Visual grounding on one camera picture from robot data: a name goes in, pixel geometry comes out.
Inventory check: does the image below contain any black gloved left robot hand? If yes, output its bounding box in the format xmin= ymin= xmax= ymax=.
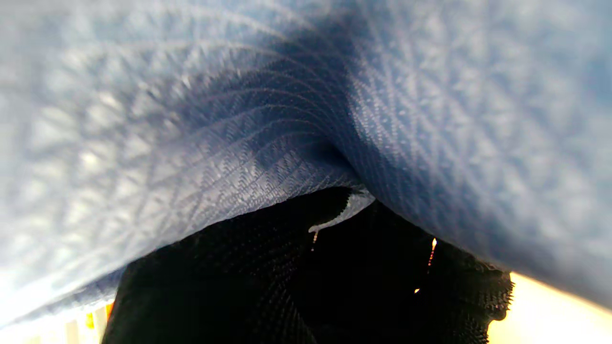
xmin=100 ymin=186 xmax=514 ymax=344

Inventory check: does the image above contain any blue cleaning cloth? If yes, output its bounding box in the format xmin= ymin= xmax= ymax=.
xmin=0 ymin=0 xmax=612 ymax=325

